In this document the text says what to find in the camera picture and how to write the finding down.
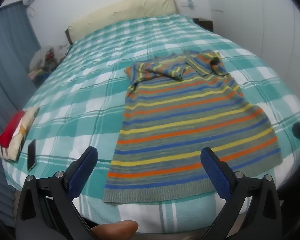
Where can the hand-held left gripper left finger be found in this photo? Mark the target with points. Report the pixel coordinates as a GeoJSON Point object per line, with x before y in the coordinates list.
{"type": "Point", "coordinates": [81, 172]}

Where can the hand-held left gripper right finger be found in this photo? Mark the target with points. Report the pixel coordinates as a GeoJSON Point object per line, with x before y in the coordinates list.
{"type": "Point", "coordinates": [216, 172]}

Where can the striped knit sweater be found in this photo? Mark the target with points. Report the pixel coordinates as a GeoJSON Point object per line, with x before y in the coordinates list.
{"type": "Point", "coordinates": [190, 120]}

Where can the pile of colourful clothes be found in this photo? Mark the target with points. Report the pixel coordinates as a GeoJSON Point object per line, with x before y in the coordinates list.
{"type": "Point", "coordinates": [42, 70]}

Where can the black smartphone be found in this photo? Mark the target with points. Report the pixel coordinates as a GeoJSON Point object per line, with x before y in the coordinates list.
{"type": "Point", "coordinates": [31, 155]}

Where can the beige patterned folded cloth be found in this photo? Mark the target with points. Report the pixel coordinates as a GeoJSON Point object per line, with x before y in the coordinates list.
{"type": "Point", "coordinates": [17, 142]}

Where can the red folded cloth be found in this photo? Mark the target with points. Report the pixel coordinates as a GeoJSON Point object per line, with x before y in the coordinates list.
{"type": "Point", "coordinates": [10, 130]}

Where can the teal plaid bed sheet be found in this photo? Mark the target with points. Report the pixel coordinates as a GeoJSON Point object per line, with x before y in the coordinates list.
{"type": "Point", "coordinates": [90, 80]}

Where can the grey striped cloth bundle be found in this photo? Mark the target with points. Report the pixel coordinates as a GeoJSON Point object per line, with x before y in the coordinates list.
{"type": "Point", "coordinates": [41, 55]}

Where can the white wardrobe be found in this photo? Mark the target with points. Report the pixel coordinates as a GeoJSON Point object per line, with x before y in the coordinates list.
{"type": "Point", "coordinates": [252, 17]}

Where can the blue curtain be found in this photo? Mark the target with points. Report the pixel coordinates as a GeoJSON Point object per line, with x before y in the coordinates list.
{"type": "Point", "coordinates": [7, 55]}

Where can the dark wooden nightstand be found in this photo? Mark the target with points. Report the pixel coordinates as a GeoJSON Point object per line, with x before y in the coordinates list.
{"type": "Point", "coordinates": [205, 23]}

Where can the beige headboard cushion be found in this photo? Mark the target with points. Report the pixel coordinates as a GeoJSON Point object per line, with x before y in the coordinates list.
{"type": "Point", "coordinates": [125, 12]}

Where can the dark wooden bed frame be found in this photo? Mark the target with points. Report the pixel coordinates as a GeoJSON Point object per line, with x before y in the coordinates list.
{"type": "Point", "coordinates": [68, 37]}

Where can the white wall socket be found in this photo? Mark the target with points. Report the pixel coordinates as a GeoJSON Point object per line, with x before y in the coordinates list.
{"type": "Point", "coordinates": [184, 4]}

